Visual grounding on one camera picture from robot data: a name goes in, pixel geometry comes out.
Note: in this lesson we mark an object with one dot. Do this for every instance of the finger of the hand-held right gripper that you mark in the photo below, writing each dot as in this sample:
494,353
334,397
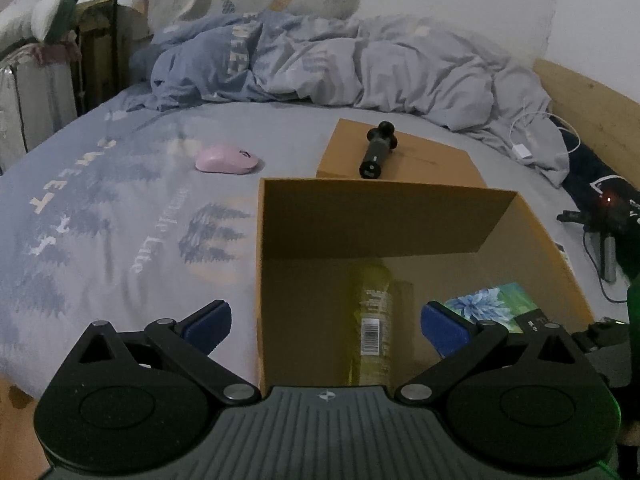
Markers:
602,340

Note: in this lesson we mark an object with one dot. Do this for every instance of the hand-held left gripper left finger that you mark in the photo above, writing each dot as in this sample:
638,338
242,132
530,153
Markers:
209,324

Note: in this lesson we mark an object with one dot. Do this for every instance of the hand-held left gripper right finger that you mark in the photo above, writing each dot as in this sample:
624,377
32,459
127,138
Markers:
444,332

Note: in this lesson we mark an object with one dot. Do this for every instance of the cardboard box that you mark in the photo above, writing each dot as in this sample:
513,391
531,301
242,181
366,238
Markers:
320,220
425,157

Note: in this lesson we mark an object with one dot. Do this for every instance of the floral print card box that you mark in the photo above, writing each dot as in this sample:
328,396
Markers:
487,302

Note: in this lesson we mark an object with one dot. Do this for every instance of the yellow transparent bottle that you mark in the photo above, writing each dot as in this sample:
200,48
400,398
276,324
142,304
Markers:
372,310

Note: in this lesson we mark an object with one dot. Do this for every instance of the black device with red light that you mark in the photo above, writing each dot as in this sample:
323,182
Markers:
607,210

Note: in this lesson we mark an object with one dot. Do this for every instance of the dark printed cloth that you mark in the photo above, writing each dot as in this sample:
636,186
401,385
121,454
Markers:
590,170

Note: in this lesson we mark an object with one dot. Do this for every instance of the pink computer mouse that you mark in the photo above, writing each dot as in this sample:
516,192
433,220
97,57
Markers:
226,159

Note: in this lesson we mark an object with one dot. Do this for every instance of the closed cardboard box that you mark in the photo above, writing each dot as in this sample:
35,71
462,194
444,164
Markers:
425,157

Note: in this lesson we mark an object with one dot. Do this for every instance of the wooden bed headboard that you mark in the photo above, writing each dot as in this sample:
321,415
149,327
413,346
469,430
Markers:
595,105

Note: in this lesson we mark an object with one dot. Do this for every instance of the rumpled grey-blue duvet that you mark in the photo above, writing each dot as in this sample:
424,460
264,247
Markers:
350,65

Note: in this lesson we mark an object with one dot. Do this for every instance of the black pole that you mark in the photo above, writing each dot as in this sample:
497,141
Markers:
118,25

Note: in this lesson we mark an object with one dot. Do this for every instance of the white and green plush toy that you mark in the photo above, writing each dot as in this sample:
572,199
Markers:
47,12

